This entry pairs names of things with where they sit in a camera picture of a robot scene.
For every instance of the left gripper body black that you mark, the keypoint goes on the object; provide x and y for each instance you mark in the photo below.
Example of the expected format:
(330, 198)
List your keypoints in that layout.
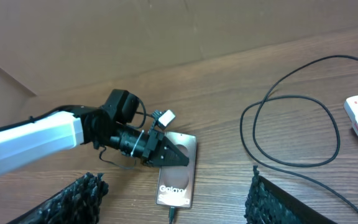
(153, 153)

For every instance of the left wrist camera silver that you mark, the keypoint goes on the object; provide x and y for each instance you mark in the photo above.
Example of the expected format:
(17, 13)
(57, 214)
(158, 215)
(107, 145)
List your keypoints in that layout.
(165, 119)

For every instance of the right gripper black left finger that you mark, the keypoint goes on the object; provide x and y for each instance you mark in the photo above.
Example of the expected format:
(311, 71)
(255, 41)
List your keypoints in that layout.
(79, 202)

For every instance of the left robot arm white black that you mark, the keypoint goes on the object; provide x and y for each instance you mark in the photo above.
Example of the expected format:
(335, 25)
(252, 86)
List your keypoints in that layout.
(69, 126)

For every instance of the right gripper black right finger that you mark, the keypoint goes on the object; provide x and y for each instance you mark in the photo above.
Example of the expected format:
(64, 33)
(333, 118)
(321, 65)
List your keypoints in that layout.
(268, 203)

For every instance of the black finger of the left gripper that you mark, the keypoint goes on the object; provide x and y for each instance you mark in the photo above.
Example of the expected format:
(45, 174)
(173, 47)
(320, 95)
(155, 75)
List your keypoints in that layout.
(167, 154)

